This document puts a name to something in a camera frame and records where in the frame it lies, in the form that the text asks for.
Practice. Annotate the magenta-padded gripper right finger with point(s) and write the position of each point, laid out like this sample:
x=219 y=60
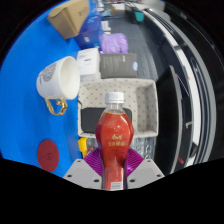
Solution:
x=146 y=171

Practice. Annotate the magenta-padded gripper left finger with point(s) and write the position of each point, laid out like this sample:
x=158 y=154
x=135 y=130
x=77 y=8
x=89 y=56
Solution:
x=81 y=173

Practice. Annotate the red drink bottle white cap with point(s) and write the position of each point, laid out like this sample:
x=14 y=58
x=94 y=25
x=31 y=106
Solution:
x=114 y=133

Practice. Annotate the grey small-parts drawer cabinet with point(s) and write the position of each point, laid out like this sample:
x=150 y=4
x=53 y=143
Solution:
x=145 y=150

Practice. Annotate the yellow multimeter with red leads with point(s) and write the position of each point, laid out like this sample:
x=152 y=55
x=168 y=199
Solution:
x=83 y=146

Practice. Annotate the flat round red coaster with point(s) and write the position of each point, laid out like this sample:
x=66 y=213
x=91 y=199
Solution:
x=48 y=156

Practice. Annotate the black rounded case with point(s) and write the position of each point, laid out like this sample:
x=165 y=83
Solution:
x=90 y=119

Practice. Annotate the beige dotted storage tray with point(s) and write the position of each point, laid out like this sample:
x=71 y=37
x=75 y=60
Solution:
x=140 y=106

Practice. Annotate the dark grey carton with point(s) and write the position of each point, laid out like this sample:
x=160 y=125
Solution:
x=116 y=66

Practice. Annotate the white carton box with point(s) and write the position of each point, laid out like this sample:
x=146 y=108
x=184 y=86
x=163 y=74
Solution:
x=88 y=63

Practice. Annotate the brown cardboard box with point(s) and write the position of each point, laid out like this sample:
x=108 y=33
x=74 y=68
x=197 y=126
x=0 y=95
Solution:
x=68 y=18

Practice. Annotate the teal box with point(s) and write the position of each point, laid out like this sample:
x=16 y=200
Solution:
x=139 y=16

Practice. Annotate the black wall shelf unit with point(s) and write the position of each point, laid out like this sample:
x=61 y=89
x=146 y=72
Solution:
x=173 y=116

